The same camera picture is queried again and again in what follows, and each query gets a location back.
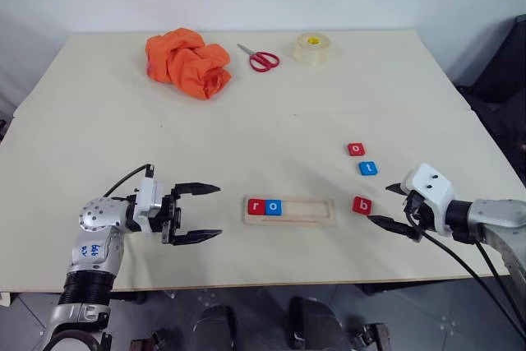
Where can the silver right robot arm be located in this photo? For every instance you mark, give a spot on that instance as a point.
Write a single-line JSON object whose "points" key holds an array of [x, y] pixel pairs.
{"points": [[493, 215]]}

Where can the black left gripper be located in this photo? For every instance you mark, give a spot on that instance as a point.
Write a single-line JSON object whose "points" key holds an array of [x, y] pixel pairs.
{"points": [[169, 215]]}

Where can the wooden letter tray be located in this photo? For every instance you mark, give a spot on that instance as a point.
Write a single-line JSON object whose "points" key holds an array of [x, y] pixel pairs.
{"points": [[304, 213]]}

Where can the black chair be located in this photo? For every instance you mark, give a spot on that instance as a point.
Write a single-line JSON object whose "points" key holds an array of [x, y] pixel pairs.
{"points": [[501, 75]]}

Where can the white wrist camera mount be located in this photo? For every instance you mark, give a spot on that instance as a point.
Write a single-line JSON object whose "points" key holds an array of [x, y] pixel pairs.
{"points": [[148, 199], [431, 186]]}

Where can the dark rounded shape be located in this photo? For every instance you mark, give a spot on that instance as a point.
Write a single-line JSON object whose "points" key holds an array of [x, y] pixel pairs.
{"points": [[316, 322], [215, 328]]}

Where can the blue o letter block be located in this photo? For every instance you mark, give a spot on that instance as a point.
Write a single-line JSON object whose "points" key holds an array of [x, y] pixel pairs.
{"points": [[274, 207]]}

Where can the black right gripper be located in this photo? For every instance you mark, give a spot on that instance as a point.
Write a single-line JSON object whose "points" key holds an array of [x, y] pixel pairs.
{"points": [[414, 205]]}

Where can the blue t letter block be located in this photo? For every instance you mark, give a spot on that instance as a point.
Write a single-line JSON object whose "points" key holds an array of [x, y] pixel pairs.
{"points": [[368, 168]]}

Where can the dark table caster foot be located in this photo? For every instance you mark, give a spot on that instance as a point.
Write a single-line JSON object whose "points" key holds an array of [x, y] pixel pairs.
{"points": [[372, 336], [150, 340]]}

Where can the clear tape roll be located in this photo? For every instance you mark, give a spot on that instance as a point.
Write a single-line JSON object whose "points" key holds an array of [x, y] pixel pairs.
{"points": [[311, 51]]}

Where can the red r letter block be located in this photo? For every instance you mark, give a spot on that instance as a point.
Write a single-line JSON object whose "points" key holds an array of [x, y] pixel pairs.
{"points": [[257, 206]]}

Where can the red o letter block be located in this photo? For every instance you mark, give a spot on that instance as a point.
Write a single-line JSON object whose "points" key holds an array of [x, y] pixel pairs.
{"points": [[356, 149]]}

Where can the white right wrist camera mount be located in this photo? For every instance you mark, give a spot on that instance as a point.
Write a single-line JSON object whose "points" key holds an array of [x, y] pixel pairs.
{"points": [[431, 186]]}

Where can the red b letter block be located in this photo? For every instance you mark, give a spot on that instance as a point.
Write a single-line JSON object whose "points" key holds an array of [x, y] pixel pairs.
{"points": [[362, 205]]}

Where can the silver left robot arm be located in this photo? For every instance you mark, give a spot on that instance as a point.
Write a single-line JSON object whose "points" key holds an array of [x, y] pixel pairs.
{"points": [[95, 219]]}

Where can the crumpled orange cloth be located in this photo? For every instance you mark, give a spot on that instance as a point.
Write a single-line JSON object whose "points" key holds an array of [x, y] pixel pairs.
{"points": [[185, 63]]}

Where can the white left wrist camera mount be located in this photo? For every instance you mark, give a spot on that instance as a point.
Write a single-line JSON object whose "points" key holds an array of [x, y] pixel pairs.
{"points": [[148, 199]]}

